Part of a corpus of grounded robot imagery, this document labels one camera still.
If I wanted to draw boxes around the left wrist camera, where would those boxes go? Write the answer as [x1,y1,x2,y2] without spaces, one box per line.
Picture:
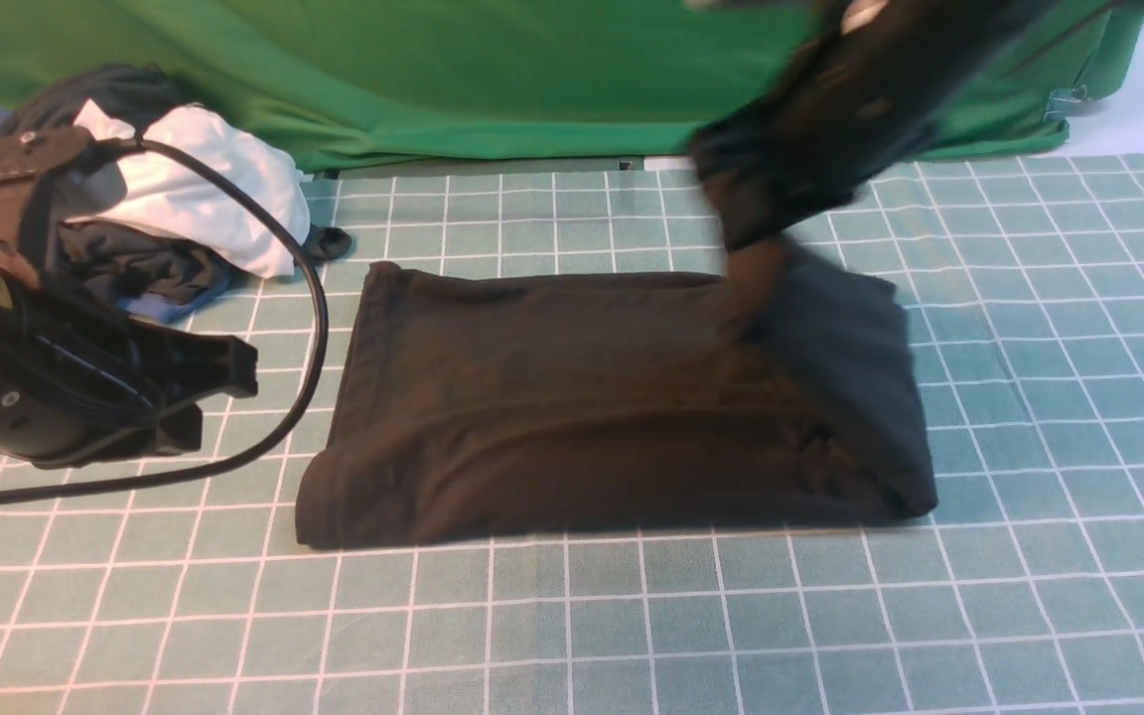
[0,126,126,267]

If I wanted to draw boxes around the green backdrop cloth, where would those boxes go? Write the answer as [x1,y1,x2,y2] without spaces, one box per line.
[0,1,1144,172]

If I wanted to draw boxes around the white crumpled shirt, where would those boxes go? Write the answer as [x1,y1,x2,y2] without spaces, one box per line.
[67,104,312,279]

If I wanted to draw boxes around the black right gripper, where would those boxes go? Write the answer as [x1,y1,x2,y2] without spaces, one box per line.
[688,1,1052,254]

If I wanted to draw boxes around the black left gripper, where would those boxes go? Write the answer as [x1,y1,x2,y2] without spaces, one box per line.
[0,267,259,470]

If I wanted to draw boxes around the green grid table mat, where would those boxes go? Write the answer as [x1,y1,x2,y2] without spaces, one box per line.
[0,154,1144,714]

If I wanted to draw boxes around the metal binder clip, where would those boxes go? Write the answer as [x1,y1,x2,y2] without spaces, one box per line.
[1043,84,1094,124]

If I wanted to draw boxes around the gray long sleeve shirt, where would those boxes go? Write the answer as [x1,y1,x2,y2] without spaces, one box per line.
[294,247,938,549]

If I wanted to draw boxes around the dark gray crumpled shirt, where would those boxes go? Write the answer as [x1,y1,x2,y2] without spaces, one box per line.
[0,64,353,323]

